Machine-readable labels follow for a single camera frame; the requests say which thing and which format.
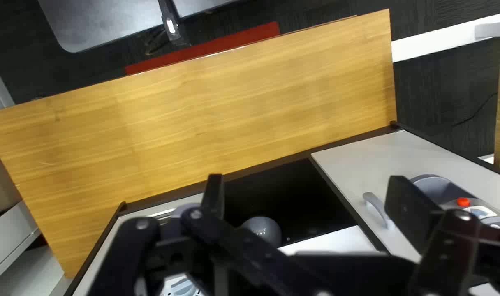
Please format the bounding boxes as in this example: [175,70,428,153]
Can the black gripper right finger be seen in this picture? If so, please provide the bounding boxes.
[384,174,500,296]

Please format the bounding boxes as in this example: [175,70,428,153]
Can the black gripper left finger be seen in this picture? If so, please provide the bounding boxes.
[88,172,340,296]

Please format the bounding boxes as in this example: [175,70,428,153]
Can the white metal cabinet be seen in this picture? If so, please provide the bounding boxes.
[0,146,44,292]

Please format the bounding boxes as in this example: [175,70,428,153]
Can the white dispenser fridge door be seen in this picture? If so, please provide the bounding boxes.
[310,128,500,264]

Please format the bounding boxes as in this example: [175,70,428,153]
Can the toy kitchen body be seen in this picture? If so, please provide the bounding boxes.
[63,123,500,296]

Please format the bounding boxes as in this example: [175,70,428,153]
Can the grey round object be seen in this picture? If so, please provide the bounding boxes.
[241,215,285,248]

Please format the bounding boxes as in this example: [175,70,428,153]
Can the red strip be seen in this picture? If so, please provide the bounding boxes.
[124,19,282,77]

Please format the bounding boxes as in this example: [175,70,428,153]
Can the glossy robot mount table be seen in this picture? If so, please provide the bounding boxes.
[39,0,241,54]

